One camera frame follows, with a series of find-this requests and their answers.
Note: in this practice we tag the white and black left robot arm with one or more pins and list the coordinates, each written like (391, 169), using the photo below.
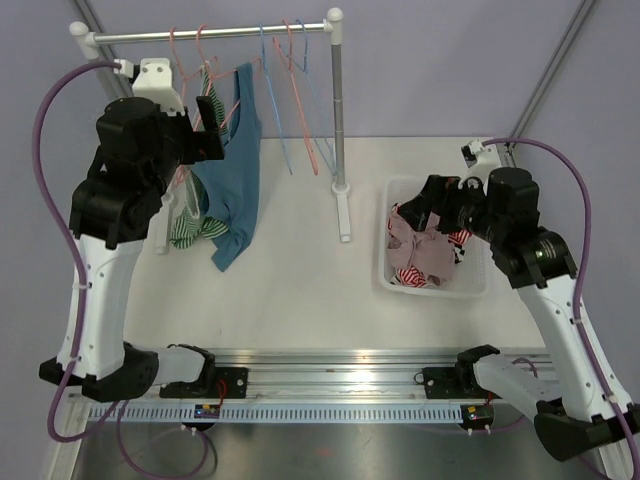
(140, 148)

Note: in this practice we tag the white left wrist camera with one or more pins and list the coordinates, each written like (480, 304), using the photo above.
(153, 79)

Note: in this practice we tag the white plastic mesh basket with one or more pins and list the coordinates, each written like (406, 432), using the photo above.
(470, 278)

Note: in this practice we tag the red white striped tank top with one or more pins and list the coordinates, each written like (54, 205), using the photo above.
(412, 275)

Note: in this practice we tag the pink tank top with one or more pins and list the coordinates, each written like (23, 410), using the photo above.
(420, 250)

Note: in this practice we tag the silver and white clothes rack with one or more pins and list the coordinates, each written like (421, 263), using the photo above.
(95, 45)

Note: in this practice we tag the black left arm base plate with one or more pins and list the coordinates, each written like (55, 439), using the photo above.
(232, 382)

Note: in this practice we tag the aluminium frame post right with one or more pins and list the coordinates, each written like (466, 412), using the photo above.
(551, 72)

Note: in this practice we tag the green white striped tank top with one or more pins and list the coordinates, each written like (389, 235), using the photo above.
(191, 224)

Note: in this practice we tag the blue tank top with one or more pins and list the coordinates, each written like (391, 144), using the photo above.
(232, 185)

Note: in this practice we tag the white slotted cable duct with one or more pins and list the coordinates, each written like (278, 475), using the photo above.
(273, 413)

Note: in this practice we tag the pink hanger with red top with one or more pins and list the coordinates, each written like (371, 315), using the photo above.
(286, 58)

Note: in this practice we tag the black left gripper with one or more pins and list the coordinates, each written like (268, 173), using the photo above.
(200, 145)

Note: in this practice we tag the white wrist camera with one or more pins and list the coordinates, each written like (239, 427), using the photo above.
(481, 161)
(153, 79)

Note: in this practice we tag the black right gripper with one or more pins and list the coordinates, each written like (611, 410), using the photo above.
(439, 193)

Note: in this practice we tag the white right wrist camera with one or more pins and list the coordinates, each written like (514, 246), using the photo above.
(481, 161)

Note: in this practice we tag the aluminium mounting rail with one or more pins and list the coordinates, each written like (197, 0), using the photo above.
(307, 376)

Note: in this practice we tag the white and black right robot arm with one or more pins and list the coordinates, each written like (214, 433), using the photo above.
(589, 409)

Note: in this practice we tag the blue hanger end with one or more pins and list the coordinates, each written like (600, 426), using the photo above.
(316, 134)

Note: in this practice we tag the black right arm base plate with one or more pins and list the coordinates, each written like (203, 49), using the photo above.
(448, 383)

